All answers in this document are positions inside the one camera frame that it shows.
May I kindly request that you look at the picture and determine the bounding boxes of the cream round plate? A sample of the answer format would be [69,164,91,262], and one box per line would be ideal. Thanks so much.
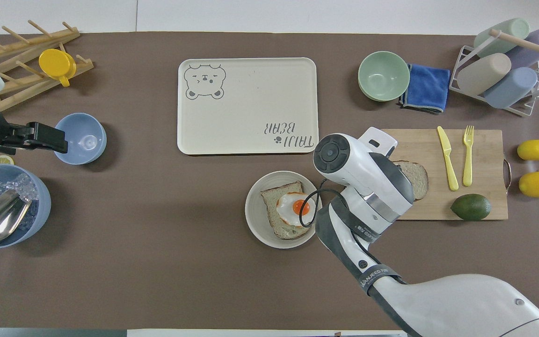
[244,170,324,249]

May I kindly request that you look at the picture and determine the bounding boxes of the clear ice cubes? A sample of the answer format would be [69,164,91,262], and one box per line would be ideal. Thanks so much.
[0,174,40,203]

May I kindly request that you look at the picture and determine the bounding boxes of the blue ice bucket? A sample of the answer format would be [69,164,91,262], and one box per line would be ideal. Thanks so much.
[0,164,52,249]

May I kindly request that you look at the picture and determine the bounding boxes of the wooden dish rack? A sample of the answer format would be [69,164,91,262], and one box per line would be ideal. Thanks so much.
[0,20,95,112]

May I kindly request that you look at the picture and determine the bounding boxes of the yellow plastic cup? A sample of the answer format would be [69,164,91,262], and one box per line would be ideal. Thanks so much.
[38,49,77,88]

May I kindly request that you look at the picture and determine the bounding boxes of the small blue bowl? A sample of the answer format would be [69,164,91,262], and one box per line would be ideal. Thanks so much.
[54,112,108,166]

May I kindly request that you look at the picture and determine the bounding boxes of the cream tray with bear print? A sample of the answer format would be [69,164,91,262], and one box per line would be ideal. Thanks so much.
[177,57,320,156]

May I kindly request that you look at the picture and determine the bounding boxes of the bread slice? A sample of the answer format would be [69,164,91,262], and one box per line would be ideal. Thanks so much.
[260,180,317,241]
[391,160,430,201]

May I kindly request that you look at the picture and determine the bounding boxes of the fried egg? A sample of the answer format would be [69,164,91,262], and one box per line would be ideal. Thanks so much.
[276,191,317,228]

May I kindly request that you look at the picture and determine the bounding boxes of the green bowl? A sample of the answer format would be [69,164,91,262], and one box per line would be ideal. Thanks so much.
[357,51,411,103]

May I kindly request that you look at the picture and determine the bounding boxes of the blue cloth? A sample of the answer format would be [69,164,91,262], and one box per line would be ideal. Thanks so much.
[399,63,452,115]

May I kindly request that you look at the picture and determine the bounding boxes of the yellow plastic knife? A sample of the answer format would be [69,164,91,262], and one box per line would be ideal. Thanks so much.
[437,125,459,192]

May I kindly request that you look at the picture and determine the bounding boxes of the yellow plastic fork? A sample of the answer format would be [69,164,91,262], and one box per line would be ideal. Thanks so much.
[462,125,475,187]

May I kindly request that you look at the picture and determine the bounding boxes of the green avocado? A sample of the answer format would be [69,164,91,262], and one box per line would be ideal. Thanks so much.
[450,193,492,222]

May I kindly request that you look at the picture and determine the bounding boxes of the wooden cutting board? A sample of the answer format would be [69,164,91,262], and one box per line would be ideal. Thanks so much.
[376,129,513,221]

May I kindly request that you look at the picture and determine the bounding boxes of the beige tumbler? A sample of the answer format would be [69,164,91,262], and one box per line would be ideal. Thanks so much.
[457,52,512,96]

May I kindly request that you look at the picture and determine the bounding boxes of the blue tumbler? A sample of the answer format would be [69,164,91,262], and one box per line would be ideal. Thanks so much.
[483,66,539,110]

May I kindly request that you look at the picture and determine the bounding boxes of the green tumbler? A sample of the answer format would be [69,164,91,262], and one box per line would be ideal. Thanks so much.
[473,17,531,58]

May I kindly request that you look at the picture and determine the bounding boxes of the yellow lemon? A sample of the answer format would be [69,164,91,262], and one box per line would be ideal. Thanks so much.
[518,171,539,198]
[517,139,539,161]

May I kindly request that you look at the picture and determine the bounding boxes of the purple tumbler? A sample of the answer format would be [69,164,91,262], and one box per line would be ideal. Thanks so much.
[503,26,539,69]

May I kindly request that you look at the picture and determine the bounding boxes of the black cable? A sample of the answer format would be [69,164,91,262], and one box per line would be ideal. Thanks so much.
[299,180,346,229]

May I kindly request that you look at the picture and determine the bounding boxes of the white wire cup rack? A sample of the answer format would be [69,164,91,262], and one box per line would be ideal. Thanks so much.
[448,28,539,118]

